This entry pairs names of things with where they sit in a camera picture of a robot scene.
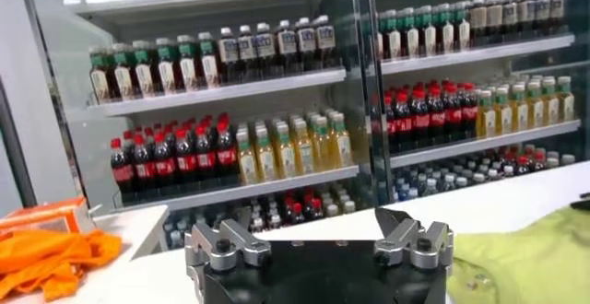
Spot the crumpled orange cloth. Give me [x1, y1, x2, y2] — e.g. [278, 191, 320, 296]
[0, 229, 124, 302]

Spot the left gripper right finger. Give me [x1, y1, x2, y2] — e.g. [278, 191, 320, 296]
[372, 207, 455, 271]

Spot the dark tea bottle green cap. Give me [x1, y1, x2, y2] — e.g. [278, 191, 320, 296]
[417, 5, 438, 56]
[197, 31, 220, 89]
[453, 1, 472, 53]
[376, 13, 385, 61]
[176, 34, 200, 93]
[383, 9, 402, 61]
[399, 6, 419, 58]
[111, 43, 136, 102]
[88, 47, 112, 105]
[155, 37, 179, 96]
[435, 3, 455, 54]
[133, 41, 157, 99]

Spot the dark drink bottle beige label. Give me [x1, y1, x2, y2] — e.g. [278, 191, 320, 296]
[469, 0, 488, 49]
[485, 0, 504, 47]

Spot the light green t-shirt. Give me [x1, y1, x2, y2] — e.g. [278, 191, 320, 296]
[444, 206, 590, 304]

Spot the glass drinks display cabinet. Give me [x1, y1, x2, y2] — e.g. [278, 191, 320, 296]
[13, 0, 590, 251]

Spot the white side table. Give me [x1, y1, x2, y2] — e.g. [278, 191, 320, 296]
[0, 204, 170, 304]

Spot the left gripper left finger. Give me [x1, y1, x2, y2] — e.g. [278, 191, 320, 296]
[183, 217, 273, 293]

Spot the yellow juice bottle green label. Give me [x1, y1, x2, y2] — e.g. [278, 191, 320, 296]
[493, 86, 514, 135]
[526, 80, 546, 130]
[541, 77, 561, 126]
[556, 75, 576, 123]
[293, 120, 317, 176]
[236, 130, 260, 185]
[330, 111, 355, 169]
[313, 115, 336, 172]
[275, 123, 298, 180]
[510, 83, 530, 133]
[255, 126, 278, 182]
[476, 88, 497, 139]

